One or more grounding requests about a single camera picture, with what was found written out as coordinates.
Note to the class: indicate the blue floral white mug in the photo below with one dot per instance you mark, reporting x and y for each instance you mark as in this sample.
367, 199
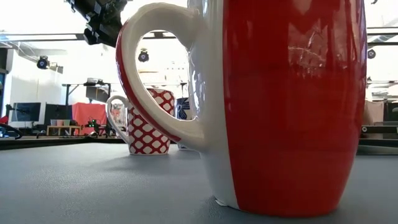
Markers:
183, 109

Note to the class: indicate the red white lattice mug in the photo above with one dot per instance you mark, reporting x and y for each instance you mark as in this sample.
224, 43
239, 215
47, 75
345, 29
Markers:
146, 137

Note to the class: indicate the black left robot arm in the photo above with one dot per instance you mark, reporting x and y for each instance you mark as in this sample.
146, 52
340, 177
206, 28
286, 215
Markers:
93, 7

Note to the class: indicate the black ceiling spotlight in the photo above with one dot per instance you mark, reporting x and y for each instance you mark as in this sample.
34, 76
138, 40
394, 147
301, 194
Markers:
371, 53
143, 56
42, 63

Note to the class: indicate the black background table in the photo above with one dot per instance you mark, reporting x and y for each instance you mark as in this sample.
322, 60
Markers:
93, 84

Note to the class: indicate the red cloth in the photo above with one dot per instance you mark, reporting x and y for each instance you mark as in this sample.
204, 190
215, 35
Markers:
90, 113

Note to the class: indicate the dark computer monitor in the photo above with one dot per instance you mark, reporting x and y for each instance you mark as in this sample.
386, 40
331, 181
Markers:
57, 113
26, 112

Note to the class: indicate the background robot with green light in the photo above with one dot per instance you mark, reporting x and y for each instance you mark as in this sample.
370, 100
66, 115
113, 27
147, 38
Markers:
94, 126

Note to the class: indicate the small wooden bench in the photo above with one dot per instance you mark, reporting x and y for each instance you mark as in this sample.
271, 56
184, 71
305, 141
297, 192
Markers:
63, 128

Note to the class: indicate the grey table mat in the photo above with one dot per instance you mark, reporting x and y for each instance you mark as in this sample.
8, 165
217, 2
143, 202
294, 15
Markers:
93, 186

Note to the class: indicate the black aluminium table frame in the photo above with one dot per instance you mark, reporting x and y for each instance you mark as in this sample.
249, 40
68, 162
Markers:
46, 142

